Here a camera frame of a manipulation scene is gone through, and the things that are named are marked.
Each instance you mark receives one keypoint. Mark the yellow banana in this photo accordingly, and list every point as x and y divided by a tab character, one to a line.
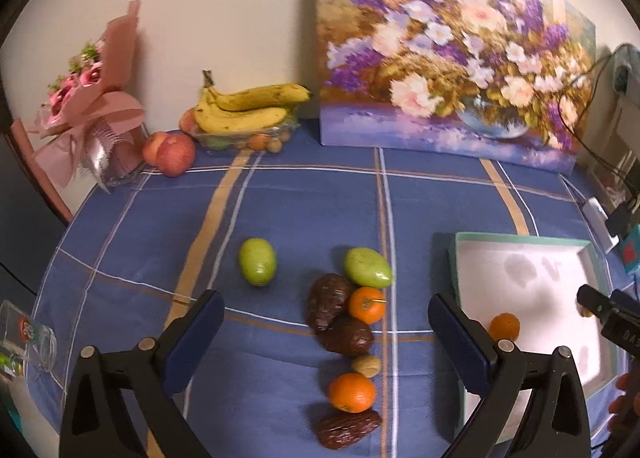
240	120
265	95

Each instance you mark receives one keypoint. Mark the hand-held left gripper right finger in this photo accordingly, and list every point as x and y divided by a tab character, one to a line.
457	343

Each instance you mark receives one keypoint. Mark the round green mango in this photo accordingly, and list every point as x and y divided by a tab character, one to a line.
257	261

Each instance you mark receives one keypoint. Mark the orange with green stem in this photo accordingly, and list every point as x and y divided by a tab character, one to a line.
366	305

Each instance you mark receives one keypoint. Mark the blue plaid tablecloth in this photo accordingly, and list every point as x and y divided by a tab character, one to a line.
150	248

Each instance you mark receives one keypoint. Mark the teal clock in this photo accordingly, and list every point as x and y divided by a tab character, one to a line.
626	68

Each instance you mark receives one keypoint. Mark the pink flower bouquet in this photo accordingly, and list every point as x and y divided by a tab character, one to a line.
90	97

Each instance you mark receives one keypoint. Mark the flower painting canvas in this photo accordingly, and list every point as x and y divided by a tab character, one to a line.
440	47

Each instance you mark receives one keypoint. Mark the teal toy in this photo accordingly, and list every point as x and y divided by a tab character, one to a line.
631	250

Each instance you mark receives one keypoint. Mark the white box with teal rim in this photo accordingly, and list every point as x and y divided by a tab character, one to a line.
530	283

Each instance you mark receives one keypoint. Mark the black charger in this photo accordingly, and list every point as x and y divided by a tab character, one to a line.
620	222

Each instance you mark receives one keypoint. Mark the long wrinkled brown fruit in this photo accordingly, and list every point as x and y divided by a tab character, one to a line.
326	300

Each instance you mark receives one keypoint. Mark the white power strip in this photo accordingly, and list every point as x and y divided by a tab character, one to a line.
600	223

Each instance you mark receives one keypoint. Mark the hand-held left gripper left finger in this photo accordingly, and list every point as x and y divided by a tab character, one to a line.
197	338

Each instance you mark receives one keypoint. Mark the white shelf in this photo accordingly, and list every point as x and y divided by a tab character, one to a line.
617	137

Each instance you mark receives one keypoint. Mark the peach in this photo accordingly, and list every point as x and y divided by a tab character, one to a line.
154	147
188	120

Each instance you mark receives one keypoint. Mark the round dark brown fruit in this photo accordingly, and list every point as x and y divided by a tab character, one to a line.
348	336

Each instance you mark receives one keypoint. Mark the clear plastic fruit tray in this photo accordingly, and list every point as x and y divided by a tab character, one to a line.
247	138

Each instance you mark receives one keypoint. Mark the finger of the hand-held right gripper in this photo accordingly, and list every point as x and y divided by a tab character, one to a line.
617	323

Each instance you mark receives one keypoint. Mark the glass jar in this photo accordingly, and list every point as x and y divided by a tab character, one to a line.
30	340

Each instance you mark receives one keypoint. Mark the person's right hand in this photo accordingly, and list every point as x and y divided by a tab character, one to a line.
625	405

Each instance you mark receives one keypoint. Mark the pointed green mango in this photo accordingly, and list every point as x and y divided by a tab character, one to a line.
367	267

